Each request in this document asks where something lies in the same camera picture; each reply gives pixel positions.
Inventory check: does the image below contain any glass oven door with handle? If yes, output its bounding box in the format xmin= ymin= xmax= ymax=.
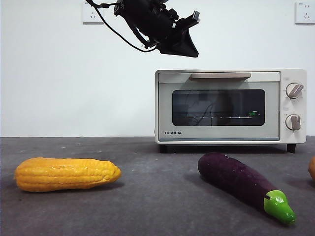
xmin=157 ymin=71 xmax=281 ymax=142

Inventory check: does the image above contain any purple eggplant with green stem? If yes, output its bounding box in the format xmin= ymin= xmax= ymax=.
xmin=197 ymin=152 xmax=297 ymax=225

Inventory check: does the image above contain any oven knob with slanted pointer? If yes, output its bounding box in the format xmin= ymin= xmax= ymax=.
xmin=285 ymin=83 xmax=304 ymax=100

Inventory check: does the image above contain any cream toaster oven housing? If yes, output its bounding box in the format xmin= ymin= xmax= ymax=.
xmin=154 ymin=68 xmax=308 ymax=154

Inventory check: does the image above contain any oven knob with upright pointer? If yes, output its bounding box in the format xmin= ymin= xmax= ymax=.
xmin=284 ymin=114 xmax=302 ymax=130

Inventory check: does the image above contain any yellow corn cob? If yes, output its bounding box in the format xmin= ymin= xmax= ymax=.
xmin=14 ymin=157 xmax=123 ymax=193

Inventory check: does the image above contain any orange round fruit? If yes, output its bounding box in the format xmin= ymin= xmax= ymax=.
xmin=308 ymin=156 xmax=315 ymax=180

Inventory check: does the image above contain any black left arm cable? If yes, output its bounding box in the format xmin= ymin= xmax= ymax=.
xmin=85 ymin=0 xmax=158 ymax=53

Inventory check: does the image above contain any white wall socket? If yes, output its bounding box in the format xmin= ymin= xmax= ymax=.
xmin=82 ymin=2 xmax=105 ymax=25
xmin=294 ymin=1 xmax=315 ymax=25

